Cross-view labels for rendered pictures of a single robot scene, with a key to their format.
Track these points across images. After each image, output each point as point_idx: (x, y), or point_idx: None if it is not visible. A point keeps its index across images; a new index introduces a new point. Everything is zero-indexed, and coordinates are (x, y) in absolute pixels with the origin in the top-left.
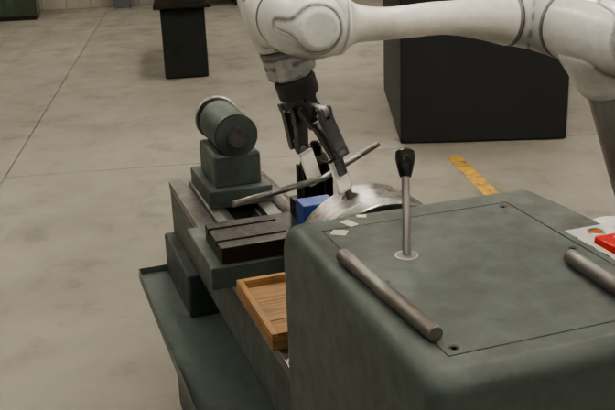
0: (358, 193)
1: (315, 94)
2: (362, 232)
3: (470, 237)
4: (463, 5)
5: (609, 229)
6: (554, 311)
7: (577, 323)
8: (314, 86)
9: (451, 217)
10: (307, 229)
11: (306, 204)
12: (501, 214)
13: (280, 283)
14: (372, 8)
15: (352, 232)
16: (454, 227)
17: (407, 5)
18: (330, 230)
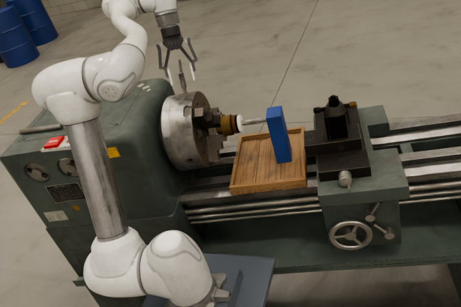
0: (184, 94)
1: (162, 38)
2: (134, 90)
3: (103, 111)
4: (128, 34)
5: (66, 144)
6: (49, 118)
7: (40, 120)
8: (162, 34)
9: (123, 109)
10: (151, 79)
11: (269, 108)
12: (110, 122)
13: (300, 144)
14: (112, 11)
15: (137, 88)
16: (114, 109)
17: (119, 18)
18: (145, 83)
